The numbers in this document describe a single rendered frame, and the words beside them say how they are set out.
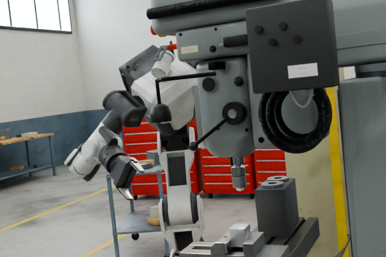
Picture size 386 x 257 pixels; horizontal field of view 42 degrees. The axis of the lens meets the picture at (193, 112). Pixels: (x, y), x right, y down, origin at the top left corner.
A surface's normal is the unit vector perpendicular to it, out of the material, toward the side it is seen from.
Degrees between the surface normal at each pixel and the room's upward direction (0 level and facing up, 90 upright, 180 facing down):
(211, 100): 90
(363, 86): 90
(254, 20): 90
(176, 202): 60
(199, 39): 90
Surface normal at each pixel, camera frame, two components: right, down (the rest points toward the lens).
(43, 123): 0.90, -0.07
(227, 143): -0.33, 0.54
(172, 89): 0.40, -0.10
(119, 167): -0.74, -0.16
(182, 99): 0.67, 0.52
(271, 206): -0.37, 0.09
